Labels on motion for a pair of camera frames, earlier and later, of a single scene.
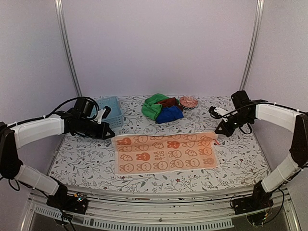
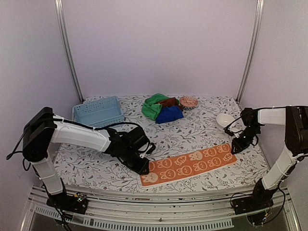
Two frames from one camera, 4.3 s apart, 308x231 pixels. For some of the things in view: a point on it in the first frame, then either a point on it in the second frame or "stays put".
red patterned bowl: [188, 103] stays put
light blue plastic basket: [114, 118] stays put
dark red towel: [171, 101] stays put
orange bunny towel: [164, 153] to [188, 163]
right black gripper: [227, 130] to [238, 145]
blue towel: [169, 113] stays put
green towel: [150, 108] stays put
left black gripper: [102, 135] to [141, 169]
